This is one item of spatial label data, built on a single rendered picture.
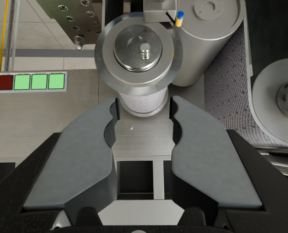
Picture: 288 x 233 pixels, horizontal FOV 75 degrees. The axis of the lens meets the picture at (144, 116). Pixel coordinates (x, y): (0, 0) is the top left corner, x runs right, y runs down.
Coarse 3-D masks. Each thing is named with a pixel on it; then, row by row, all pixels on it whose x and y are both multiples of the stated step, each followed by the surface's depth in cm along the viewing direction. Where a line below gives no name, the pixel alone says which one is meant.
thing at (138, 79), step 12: (120, 24) 31; (132, 24) 30; (144, 24) 30; (156, 24) 30; (108, 36) 30; (168, 36) 30; (108, 48) 30; (168, 48) 30; (108, 60) 30; (168, 60) 29; (120, 72) 29; (132, 72) 29; (144, 72) 29; (156, 72) 29; (132, 84) 30; (144, 84) 30
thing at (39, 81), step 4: (32, 76) 65; (36, 76) 64; (40, 76) 64; (44, 76) 64; (32, 80) 64; (36, 80) 64; (40, 80) 64; (44, 80) 64; (32, 84) 64; (36, 84) 64; (40, 84) 64; (44, 84) 64; (32, 88) 64; (36, 88) 64; (40, 88) 64; (44, 88) 64
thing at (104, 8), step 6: (102, 0) 33; (108, 0) 36; (114, 0) 43; (102, 6) 33; (108, 6) 36; (114, 6) 43; (102, 12) 33; (108, 12) 36; (114, 12) 42; (120, 12) 52; (102, 18) 32; (108, 18) 36; (114, 18) 42; (102, 24) 32
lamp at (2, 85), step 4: (0, 76) 65; (4, 76) 65; (8, 76) 65; (12, 76) 65; (0, 80) 65; (4, 80) 65; (8, 80) 65; (0, 84) 64; (4, 84) 64; (8, 84) 64; (0, 88) 64; (4, 88) 64; (8, 88) 64
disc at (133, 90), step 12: (132, 12) 32; (108, 24) 32; (168, 24) 31; (96, 48) 31; (180, 48) 31; (96, 60) 31; (180, 60) 30; (108, 72) 30; (168, 72) 30; (108, 84) 30; (120, 84) 30; (156, 84) 30; (168, 84) 30
